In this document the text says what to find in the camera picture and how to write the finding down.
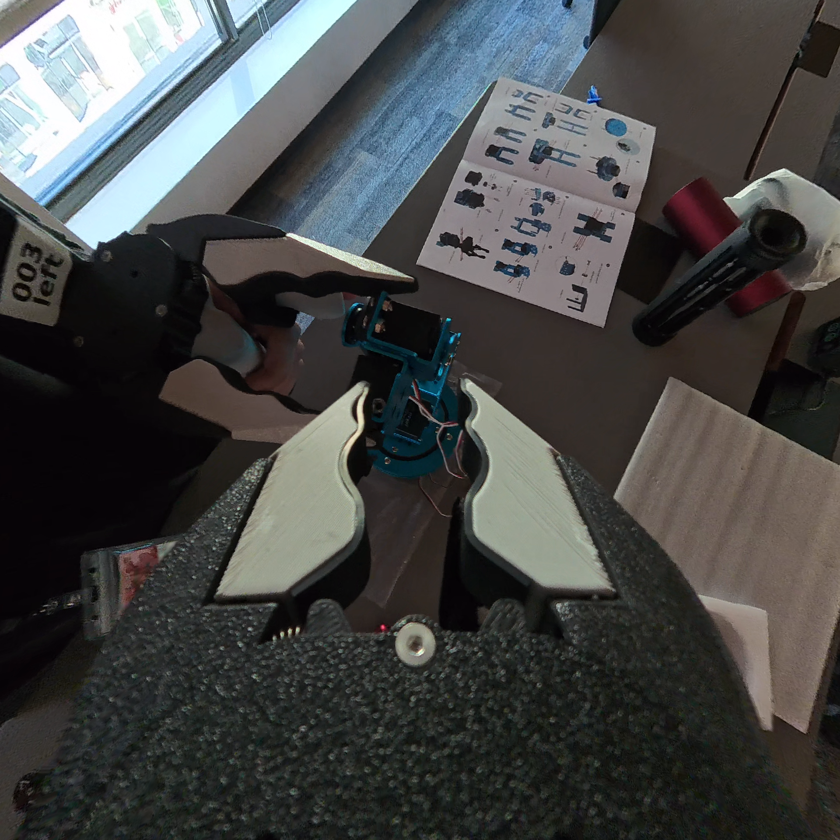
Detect black power station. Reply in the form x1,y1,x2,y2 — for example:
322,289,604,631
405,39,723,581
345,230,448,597
808,323,840,374

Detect assembly instruction manual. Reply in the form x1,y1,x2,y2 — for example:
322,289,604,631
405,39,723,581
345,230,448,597
416,77,657,328

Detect red white servo cable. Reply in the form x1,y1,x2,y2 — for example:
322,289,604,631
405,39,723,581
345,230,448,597
403,392,473,519

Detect white foam sheet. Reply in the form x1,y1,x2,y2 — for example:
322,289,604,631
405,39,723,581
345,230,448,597
613,377,840,735

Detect blue toy robot arm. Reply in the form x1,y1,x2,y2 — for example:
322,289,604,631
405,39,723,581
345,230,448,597
340,292,475,481

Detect person's left hand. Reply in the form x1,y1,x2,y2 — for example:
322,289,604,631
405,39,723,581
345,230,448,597
248,320,307,396

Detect dark grey desk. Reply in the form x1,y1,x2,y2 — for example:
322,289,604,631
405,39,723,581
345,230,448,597
151,0,840,840

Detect red lanyard card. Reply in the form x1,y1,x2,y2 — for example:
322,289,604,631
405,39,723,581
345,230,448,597
80,538,179,640

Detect crumpled white cloth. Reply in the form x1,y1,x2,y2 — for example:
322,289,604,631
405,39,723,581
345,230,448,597
722,168,840,293

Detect black cylindrical object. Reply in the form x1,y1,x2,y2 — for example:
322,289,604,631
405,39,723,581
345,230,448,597
632,206,809,349

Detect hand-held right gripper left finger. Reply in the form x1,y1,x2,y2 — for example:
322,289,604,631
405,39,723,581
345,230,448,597
214,382,371,601

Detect person's black clothing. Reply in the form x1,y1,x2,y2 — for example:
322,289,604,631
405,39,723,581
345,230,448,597
0,354,231,723

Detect large clear plastic bag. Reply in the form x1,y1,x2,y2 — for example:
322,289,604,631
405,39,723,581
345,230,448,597
354,374,500,608

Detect large glass window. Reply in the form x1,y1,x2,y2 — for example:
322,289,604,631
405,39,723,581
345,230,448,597
0,0,421,221

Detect grey desk with cable slot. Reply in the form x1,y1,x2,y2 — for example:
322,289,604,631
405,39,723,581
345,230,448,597
563,0,840,198

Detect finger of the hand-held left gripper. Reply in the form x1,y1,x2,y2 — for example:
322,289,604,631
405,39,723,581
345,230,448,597
158,357,322,445
199,233,420,327

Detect dark red metal bottle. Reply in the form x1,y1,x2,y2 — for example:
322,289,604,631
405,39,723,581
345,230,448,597
661,177,793,319

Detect black flat tray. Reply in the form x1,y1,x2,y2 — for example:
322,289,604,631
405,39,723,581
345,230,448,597
617,220,667,304

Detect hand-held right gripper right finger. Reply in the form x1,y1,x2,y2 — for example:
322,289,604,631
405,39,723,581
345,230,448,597
458,378,618,603

